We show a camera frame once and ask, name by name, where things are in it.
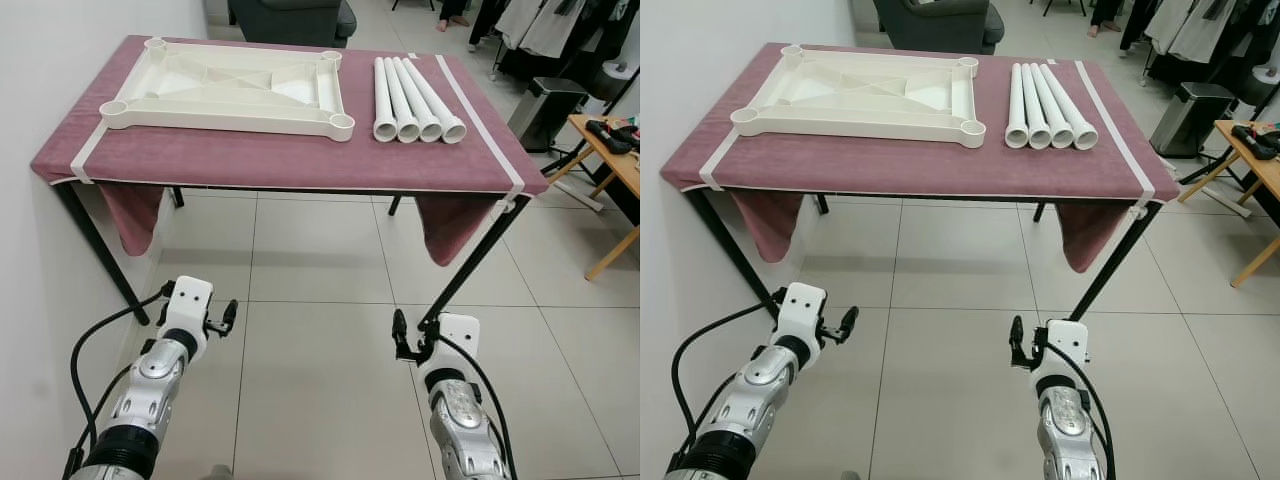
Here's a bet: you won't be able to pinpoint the grey hanging clothes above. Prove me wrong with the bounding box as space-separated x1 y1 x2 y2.
468 0 641 89
1120 0 1280 93

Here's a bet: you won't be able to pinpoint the black device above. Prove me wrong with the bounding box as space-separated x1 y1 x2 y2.
585 117 641 157
1230 124 1280 161

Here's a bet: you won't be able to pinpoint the grey armchair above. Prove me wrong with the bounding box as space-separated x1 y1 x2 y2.
228 0 358 49
873 0 1005 56

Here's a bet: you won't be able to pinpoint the white tape strip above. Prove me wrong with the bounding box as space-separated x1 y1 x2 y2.
699 125 753 192
432 53 527 206
70 118 121 187
1072 60 1158 211

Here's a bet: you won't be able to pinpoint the white plastic table leg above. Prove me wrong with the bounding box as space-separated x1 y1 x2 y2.
1016 63 1053 151
383 57 422 144
372 57 399 144
1027 63 1076 151
394 57 445 144
404 56 469 144
1038 62 1100 152
1004 63 1030 151

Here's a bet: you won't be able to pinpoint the white plastic table top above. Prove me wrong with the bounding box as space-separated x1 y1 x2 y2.
730 44 989 150
100 37 357 141

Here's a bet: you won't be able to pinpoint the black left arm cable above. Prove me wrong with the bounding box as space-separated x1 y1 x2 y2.
65 283 173 480
670 290 791 480

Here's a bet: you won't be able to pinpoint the wooden side table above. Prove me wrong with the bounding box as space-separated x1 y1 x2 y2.
1177 119 1280 289
545 113 641 282

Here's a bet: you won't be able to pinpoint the steel pedal bin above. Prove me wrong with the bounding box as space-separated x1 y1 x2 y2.
1149 82 1239 160
506 77 590 154

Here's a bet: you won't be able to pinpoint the pink table cloth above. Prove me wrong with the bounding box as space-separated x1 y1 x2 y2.
659 42 1182 274
30 35 550 268

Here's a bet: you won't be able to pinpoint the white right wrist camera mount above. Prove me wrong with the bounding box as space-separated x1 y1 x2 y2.
1040 320 1090 389
433 313 482 379

